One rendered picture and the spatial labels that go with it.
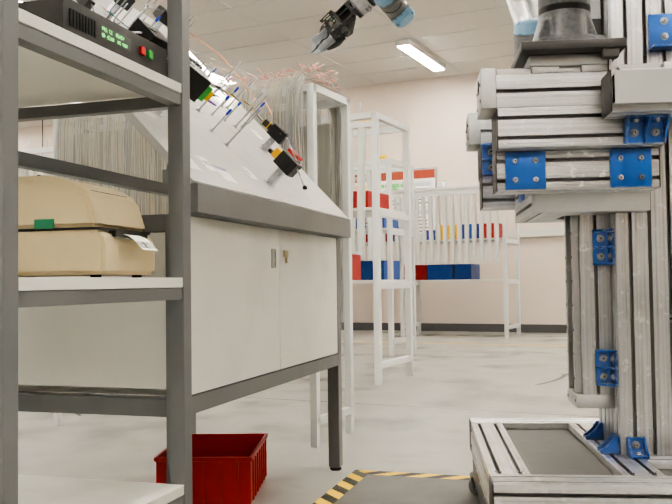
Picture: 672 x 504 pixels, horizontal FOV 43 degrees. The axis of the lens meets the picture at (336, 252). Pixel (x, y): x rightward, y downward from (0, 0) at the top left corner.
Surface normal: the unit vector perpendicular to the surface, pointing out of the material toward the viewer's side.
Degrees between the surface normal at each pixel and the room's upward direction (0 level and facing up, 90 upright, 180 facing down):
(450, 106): 90
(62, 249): 90
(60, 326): 90
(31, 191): 90
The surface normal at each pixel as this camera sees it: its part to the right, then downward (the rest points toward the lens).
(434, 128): -0.44, -0.03
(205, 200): 0.96, -0.02
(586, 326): -0.10, -0.04
